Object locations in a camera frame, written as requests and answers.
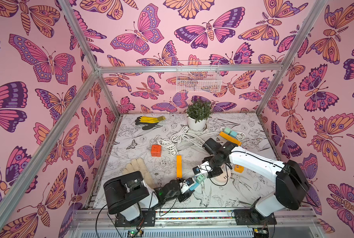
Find green USB charger plug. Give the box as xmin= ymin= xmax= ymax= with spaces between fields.
xmin=195 ymin=174 xmax=206 ymax=184

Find orange cube socket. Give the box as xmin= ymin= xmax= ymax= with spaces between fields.
xmin=151 ymin=145 xmax=162 ymax=157

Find blue power strip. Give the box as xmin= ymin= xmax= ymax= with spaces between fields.
xmin=189 ymin=177 xmax=203 ymax=191

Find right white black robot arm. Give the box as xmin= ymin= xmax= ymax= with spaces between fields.
xmin=201 ymin=138 xmax=311 ymax=218

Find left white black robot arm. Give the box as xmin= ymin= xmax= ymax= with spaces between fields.
xmin=103 ymin=171 xmax=184 ymax=225

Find pink round socket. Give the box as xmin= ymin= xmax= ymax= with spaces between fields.
xmin=214 ymin=170 xmax=232 ymax=183

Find orange power strip rear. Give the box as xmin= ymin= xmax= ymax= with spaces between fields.
xmin=219 ymin=131 xmax=242 ymax=146

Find small yellow power strip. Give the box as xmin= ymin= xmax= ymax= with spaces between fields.
xmin=234 ymin=165 xmax=244 ymax=174

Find beige cloth glove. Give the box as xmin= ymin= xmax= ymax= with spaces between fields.
xmin=122 ymin=158 xmax=156 ymax=189

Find potted green plant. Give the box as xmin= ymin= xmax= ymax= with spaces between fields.
xmin=187 ymin=100 xmax=211 ymax=131

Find yellow black work gloves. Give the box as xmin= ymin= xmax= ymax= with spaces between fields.
xmin=135 ymin=116 xmax=166 ymax=131

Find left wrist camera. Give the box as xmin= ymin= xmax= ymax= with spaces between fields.
xmin=181 ymin=178 xmax=195 ymax=194

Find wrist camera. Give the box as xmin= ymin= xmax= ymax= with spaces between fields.
xmin=181 ymin=178 xmax=195 ymax=194
xmin=193 ymin=161 xmax=212 ymax=176

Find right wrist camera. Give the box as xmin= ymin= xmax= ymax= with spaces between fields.
xmin=193 ymin=161 xmax=212 ymax=176

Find white coiled cable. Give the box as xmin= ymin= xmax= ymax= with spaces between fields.
xmin=169 ymin=124 xmax=222 ymax=149

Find white cable bundle left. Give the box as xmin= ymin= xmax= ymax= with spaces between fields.
xmin=157 ymin=138 xmax=178 ymax=157

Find white wire basket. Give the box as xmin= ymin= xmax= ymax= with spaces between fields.
xmin=175 ymin=64 xmax=222 ymax=93

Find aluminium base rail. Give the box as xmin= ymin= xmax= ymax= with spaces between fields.
xmin=66 ymin=207 xmax=326 ymax=238

